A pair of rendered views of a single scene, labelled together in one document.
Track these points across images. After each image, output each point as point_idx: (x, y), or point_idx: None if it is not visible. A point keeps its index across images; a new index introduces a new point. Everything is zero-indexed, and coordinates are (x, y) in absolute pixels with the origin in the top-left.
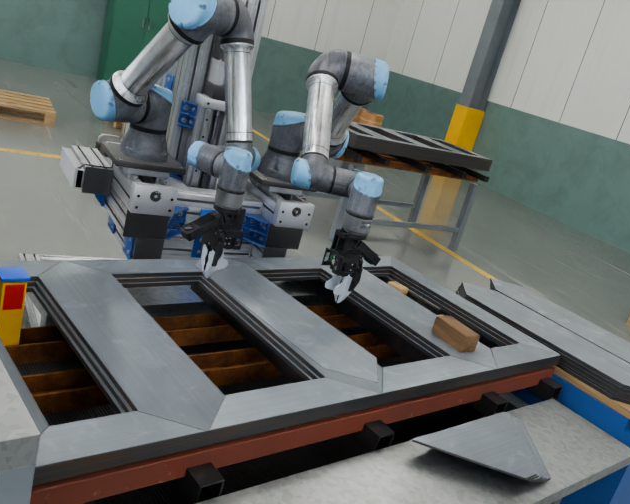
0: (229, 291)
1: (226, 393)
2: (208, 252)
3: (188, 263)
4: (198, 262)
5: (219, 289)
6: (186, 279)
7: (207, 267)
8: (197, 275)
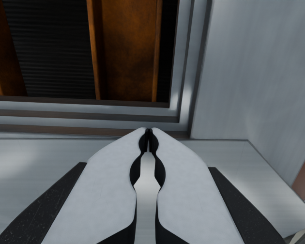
0: (11, 145)
1: (84, 79)
2: (157, 215)
3: (274, 125)
4: (264, 165)
5: (56, 128)
6: (184, 62)
7: (124, 146)
8: (189, 115)
